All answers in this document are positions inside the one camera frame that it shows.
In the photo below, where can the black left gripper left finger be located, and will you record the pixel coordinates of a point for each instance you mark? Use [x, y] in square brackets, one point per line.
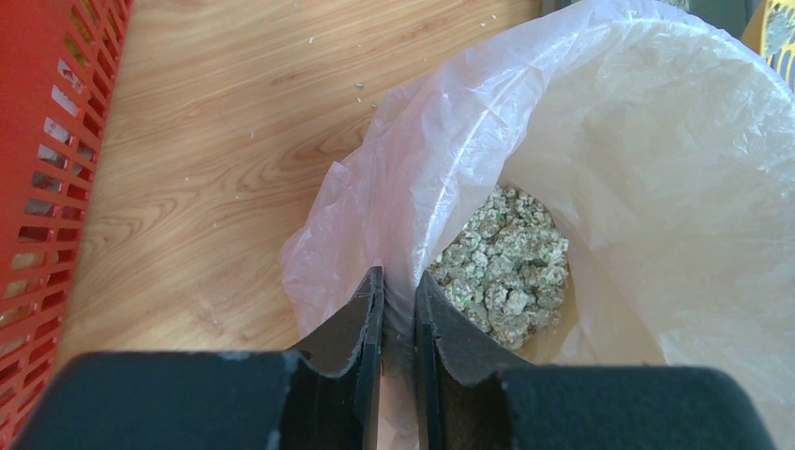
[322, 393]

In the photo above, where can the white bin with bag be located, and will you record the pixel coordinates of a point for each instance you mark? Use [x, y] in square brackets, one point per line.
[662, 147]

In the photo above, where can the yellow litter scoop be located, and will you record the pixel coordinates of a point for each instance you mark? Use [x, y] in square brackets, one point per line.
[770, 34]

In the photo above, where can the red shopping basket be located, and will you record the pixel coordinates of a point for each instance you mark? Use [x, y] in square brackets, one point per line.
[59, 63]

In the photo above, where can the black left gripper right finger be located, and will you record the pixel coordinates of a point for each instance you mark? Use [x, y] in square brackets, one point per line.
[471, 393]

